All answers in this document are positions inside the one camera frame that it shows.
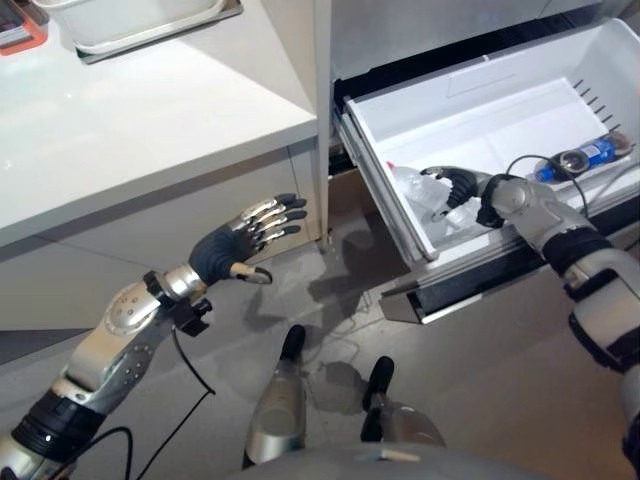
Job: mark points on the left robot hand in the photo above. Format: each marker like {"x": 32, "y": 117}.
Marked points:
{"x": 225, "y": 247}

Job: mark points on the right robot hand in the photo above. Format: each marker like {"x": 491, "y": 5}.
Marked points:
{"x": 462, "y": 186}

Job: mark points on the clear plastic water bottle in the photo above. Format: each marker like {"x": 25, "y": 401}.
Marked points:
{"x": 435, "y": 200}

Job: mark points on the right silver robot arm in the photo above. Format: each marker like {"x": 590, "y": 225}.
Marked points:
{"x": 575, "y": 265}

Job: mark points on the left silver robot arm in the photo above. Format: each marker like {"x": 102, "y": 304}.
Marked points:
{"x": 100, "y": 350}

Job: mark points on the white refrigerator drawer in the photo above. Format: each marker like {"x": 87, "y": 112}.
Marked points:
{"x": 500, "y": 165}

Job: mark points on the silver refrigerator body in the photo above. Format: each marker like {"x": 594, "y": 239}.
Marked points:
{"x": 450, "y": 35}

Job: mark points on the white counter cabinet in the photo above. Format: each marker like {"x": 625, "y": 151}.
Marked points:
{"x": 150, "y": 165}

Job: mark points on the dark cola bottle blue label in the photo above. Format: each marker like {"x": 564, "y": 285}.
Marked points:
{"x": 582, "y": 157}

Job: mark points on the left silver robot leg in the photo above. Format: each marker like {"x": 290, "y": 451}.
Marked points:
{"x": 280, "y": 405}

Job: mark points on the silver robot leg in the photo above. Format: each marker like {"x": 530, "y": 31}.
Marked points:
{"x": 280, "y": 405}
{"x": 395, "y": 410}

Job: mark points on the metal tray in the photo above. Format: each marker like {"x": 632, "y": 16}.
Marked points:
{"x": 160, "y": 37}

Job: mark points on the right silver robot leg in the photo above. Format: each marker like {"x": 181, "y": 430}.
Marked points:
{"x": 395, "y": 410}

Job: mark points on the grey robot torso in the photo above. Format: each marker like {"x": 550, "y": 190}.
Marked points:
{"x": 380, "y": 462}

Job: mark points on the orange rimmed box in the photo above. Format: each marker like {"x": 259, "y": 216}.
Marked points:
{"x": 20, "y": 27}

